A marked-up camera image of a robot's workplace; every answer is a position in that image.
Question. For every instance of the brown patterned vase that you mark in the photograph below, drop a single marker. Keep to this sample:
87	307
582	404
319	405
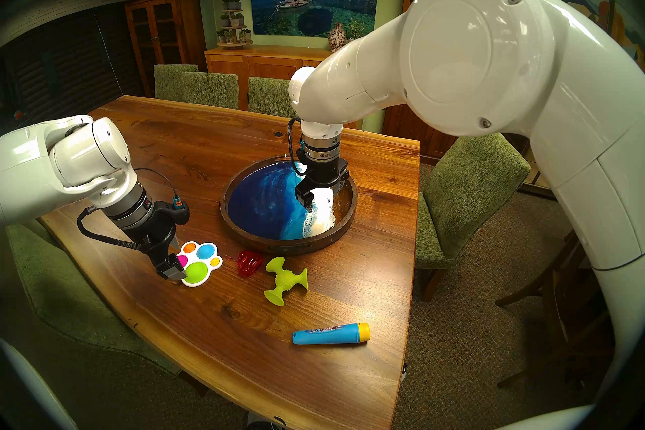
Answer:
337	38

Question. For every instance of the green upholstered dining chair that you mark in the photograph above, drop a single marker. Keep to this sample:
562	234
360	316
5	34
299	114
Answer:
211	90
269	96
169	81
55	293
468	192

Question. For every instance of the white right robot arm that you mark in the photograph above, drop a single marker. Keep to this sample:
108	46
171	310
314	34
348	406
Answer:
478	56

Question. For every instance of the blue tube toy yellow cap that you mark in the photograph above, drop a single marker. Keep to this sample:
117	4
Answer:
327	334

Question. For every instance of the light wooden sideboard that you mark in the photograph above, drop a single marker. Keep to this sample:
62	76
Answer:
262	63

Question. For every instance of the wooden glass door cabinet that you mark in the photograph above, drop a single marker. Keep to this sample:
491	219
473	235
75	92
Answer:
189	26

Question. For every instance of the white metal bracket black knob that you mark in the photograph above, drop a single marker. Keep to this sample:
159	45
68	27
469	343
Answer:
404	371

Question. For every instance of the dark window blind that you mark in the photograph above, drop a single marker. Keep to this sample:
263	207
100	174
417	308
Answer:
65	71

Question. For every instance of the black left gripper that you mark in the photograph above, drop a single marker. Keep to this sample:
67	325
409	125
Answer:
156	222

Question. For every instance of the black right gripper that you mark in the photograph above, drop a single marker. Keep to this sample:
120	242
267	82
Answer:
322	174

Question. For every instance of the dark wooden chair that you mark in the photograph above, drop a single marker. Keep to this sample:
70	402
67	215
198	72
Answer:
559	293

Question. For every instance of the white multicolour pop bubble toy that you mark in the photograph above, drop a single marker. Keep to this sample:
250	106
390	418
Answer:
204	252

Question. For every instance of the red translucent heart toy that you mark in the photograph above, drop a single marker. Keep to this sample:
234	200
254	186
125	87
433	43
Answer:
249	263

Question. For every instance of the lime green suction cup toy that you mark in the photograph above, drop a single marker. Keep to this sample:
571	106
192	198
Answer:
284	280

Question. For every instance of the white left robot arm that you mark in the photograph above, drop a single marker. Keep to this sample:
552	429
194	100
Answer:
30	167

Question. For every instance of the round wooden blue resin tray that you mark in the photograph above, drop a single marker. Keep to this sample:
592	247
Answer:
262	202

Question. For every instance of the tiered stand with potted plants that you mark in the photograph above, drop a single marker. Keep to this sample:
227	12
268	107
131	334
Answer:
233	21

